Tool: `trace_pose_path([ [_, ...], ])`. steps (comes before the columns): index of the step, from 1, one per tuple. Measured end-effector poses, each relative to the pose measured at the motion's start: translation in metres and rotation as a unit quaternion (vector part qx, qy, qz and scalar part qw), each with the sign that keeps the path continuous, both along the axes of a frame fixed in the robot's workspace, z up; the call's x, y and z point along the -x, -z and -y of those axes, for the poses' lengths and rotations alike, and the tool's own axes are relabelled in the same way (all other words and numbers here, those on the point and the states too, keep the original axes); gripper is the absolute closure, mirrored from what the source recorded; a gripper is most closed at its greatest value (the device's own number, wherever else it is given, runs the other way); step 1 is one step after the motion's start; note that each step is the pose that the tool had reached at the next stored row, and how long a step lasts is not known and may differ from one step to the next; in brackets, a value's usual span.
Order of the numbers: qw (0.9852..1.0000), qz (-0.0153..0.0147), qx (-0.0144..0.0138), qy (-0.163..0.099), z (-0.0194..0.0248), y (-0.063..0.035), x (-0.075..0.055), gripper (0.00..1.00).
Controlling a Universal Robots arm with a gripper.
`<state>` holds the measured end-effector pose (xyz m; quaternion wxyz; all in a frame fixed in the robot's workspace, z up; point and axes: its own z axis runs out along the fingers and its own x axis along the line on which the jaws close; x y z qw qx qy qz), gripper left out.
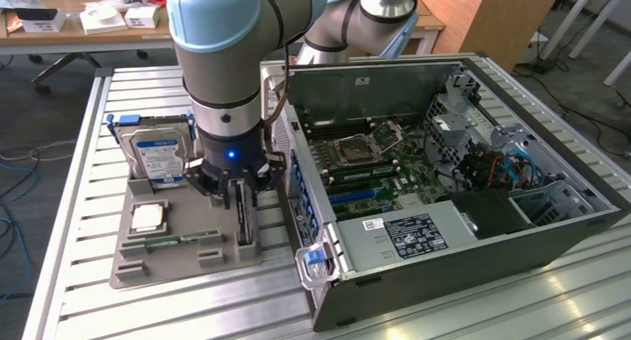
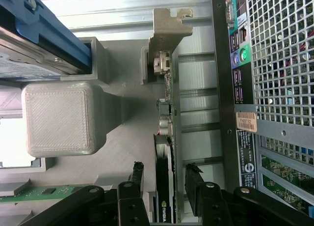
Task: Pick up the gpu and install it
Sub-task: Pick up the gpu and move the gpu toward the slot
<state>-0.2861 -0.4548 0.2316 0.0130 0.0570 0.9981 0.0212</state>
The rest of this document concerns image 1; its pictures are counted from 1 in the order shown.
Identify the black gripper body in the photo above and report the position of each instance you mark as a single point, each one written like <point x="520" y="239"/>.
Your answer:
<point x="231" y="151"/>

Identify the Nvidia graphics card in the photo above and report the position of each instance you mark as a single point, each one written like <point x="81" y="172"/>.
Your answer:
<point x="240" y="218"/>

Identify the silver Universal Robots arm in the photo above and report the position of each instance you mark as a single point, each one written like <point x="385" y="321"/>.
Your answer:
<point x="216" y="77"/>

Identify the grey plastic parts rack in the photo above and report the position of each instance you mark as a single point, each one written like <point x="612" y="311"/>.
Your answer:
<point x="187" y="221"/>

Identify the hard disk in blue caddy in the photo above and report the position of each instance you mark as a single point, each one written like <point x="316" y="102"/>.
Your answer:
<point x="157" y="155"/>

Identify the silver CPU chip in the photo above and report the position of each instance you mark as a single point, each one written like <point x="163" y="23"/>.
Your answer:
<point x="148" y="218"/>

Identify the green RAM stick, bare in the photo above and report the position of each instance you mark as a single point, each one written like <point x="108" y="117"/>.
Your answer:
<point x="167" y="240"/>

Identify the blue expansion slot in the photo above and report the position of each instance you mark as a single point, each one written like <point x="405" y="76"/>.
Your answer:
<point x="355" y="197"/>

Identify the green RAM stick with label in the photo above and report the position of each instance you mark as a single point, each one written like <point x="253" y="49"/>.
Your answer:
<point x="361" y="173"/>

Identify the CPU socket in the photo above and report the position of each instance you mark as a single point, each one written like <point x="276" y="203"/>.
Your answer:
<point x="355" y="149"/>

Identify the grey case latch, blue tab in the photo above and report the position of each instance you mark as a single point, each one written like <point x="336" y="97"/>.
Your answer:
<point x="312" y="258"/>

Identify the green Dell motherboard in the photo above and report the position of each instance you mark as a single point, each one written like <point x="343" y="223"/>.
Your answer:
<point x="408" y="177"/>

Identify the metal socket cover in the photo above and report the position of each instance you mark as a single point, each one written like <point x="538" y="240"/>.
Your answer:
<point x="389" y="123"/>

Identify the silver chipset heatsink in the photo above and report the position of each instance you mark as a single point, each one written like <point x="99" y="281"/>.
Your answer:
<point x="407" y="201"/>

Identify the grey power supply unit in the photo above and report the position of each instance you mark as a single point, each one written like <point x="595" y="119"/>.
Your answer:
<point x="408" y="240"/>

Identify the tall metal disk bay cage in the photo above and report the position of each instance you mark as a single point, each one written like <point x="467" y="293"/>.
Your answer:
<point x="453" y="133"/>

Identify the small white labelled box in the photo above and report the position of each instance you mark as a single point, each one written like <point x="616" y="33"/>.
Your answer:
<point x="143" y="18"/>

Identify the black power connector bundle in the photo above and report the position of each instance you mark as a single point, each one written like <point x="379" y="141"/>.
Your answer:
<point x="475" y="170"/>

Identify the black office chair base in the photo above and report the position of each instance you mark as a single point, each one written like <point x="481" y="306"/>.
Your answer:
<point x="49" y="73"/>

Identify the white box with round hollow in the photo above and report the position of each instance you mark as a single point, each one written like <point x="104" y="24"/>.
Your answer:
<point x="103" y="22"/>

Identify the black open PC case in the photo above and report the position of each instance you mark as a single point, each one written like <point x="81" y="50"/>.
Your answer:
<point x="443" y="281"/>

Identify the black plastic air shroud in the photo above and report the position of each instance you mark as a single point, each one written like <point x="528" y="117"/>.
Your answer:
<point x="488" y="216"/>

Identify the white box with black foam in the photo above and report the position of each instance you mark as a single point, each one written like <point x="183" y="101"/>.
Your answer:
<point x="44" y="24"/>

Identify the red booklet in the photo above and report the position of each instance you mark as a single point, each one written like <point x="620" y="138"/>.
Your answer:
<point x="13" y="24"/>

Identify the small metal disk bay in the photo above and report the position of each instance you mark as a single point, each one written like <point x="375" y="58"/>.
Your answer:
<point x="552" y="203"/>

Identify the white printed papers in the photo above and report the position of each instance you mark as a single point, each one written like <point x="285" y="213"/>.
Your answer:
<point x="17" y="0"/>

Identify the wooden cabinet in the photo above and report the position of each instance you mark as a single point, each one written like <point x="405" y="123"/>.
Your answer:
<point x="492" y="22"/>

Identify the black floor power strip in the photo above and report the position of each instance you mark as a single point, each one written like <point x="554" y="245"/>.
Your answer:
<point x="542" y="66"/>

